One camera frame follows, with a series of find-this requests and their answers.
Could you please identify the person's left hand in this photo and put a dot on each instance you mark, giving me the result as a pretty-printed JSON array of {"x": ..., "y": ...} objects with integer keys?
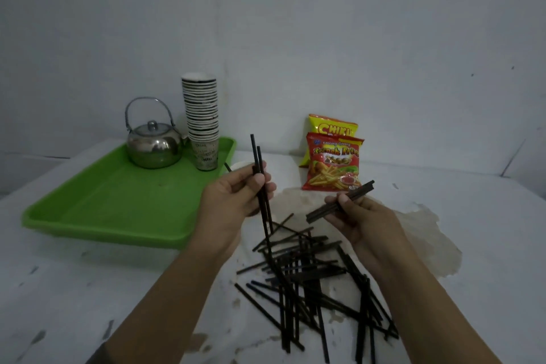
[{"x": 224, "y": 214}]

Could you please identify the person's right hand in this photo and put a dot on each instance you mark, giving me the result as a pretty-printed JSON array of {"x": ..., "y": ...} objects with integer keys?
[{"x": 371, "y": 231}]

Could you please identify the person's right thumb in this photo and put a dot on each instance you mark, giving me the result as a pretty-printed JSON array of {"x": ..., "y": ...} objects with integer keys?
[{"x": 349, "y": 203}]

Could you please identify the person's left thumb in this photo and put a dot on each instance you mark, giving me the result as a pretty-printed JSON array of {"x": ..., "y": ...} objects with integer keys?
[{"x": 249, "y": 186}]

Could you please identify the bundle of black straws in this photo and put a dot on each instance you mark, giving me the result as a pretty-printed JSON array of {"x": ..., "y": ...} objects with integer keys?
[{"x": 358, "y": 194}]

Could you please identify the long black drinking straw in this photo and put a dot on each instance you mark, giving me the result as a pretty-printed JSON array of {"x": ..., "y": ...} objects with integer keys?
[
  {"x": 253, "y": 150},
  {"x": 260, "y": 161}
]

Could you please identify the person's left forearm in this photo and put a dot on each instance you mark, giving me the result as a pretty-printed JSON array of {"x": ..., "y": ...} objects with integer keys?
[{"x": 170, "y": 308}]

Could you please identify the person's right forearm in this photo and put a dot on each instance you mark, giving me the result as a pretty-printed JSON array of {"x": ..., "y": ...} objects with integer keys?
[{"x": 431, "y": 316}]

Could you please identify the red snack packet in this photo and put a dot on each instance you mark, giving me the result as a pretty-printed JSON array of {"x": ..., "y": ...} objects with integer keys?
[{"x": 332, "y": 167}]

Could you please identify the yellow snack packet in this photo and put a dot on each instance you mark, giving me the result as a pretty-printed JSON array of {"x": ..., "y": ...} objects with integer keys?
[{"x": 330, "y": 129}]

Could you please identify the stack of paper cups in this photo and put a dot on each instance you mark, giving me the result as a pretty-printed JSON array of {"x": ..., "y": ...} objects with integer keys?
[{"x": 201, "y": 120}]

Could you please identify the pile of black straws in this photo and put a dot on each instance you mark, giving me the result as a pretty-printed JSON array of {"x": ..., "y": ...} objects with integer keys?
[{"x": 307, "y": 274}]

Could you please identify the steel kettle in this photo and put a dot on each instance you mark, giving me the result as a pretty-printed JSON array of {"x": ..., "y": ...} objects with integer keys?
[{"x": 153, "y": 146}]

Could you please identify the green plastic tray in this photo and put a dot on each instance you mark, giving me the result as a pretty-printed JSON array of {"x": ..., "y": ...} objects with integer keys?
[{"x": 115, "y": 201}]

